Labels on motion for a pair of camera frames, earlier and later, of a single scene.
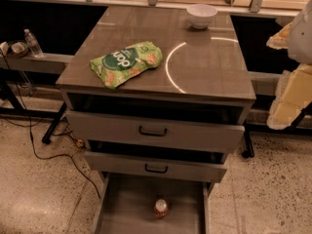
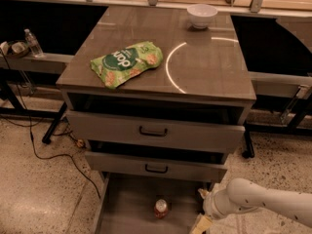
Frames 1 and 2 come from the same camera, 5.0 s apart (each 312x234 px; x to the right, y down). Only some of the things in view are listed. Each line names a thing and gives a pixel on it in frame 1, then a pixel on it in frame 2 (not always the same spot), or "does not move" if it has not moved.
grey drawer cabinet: (164, 135) does not move
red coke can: (160, 209) does not move
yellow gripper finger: (280, 40) -> (203, 192)
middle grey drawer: (195, 171) does not move
